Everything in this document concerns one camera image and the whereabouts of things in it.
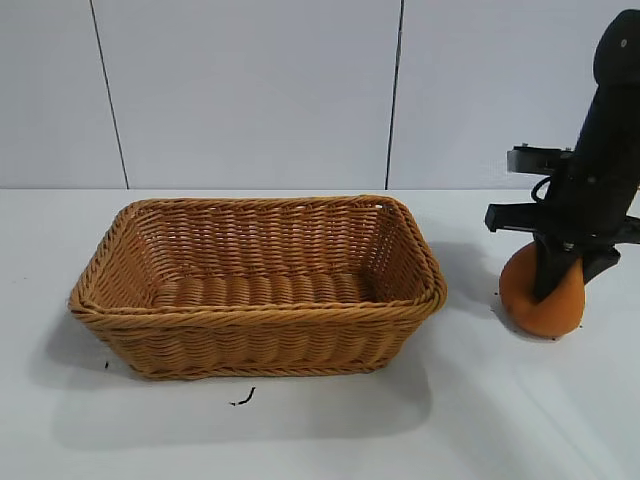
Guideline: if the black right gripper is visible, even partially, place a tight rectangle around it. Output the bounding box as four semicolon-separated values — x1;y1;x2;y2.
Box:
486;92;640;304

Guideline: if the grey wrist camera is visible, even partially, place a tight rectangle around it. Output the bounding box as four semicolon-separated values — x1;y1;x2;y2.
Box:
506;143;575;177

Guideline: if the black cable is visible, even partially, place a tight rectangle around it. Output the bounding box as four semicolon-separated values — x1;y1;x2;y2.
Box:
531;176;555;202

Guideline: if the brown wicker basket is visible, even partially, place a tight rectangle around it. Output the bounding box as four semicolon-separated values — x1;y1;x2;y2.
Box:
67;194;449;384

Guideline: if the white tablecloth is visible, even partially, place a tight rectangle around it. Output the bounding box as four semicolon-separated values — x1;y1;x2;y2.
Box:
0;187;640;480

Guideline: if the orange fruit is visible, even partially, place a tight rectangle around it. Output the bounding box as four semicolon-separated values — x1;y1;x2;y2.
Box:
498;247;586;339

